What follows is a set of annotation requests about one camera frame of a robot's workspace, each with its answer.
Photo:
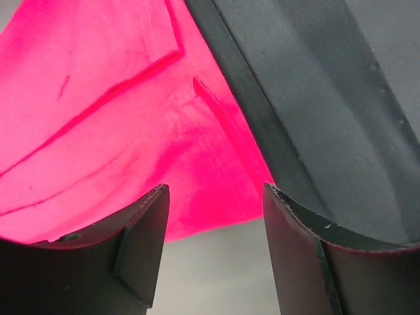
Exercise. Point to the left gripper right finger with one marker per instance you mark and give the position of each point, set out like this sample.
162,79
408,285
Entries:
321,267

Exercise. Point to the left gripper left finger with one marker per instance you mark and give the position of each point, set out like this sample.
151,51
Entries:
108,267

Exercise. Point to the pink t-shirt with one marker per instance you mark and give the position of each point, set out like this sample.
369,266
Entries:
101,101

